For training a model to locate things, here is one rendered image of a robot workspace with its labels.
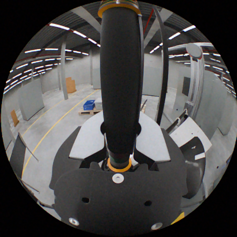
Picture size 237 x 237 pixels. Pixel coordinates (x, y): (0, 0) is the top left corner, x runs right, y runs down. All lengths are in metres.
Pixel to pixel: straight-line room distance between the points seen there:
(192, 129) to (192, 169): 0.34
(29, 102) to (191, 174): 6.53
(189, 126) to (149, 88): 5.42
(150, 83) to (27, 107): 8.32
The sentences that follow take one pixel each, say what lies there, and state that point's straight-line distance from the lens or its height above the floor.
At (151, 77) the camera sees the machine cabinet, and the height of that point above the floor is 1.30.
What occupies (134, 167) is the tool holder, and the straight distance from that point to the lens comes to 0.20.
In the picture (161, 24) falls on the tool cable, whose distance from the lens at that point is 0.18.
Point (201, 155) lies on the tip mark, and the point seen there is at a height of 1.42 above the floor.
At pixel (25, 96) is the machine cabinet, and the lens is 6.31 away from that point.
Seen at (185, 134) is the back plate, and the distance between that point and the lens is 0.53.
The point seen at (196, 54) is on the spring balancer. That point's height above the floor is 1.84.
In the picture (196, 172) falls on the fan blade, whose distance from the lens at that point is 0.22.
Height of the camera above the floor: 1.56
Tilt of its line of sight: 32 degrees down
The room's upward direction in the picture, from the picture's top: straight up
